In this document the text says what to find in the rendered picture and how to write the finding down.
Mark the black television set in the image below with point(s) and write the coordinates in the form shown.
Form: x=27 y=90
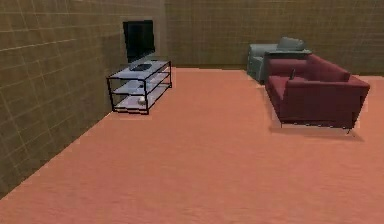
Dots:
x=139 y=39

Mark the black framed glass stand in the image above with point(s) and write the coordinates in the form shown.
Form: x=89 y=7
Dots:
x=140 y=87

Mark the small white round object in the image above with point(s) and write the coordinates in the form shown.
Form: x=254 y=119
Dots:
x=142 y=100

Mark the grey cushion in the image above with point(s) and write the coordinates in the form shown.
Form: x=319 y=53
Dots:
x=291 y=44

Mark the dark red sofa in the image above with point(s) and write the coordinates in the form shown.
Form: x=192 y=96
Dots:
x=316 y=93

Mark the grey armchair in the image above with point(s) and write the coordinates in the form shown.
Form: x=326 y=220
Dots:
x=258 y=60

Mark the small black remote control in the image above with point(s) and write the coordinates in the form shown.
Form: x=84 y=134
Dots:
x=292 y=74

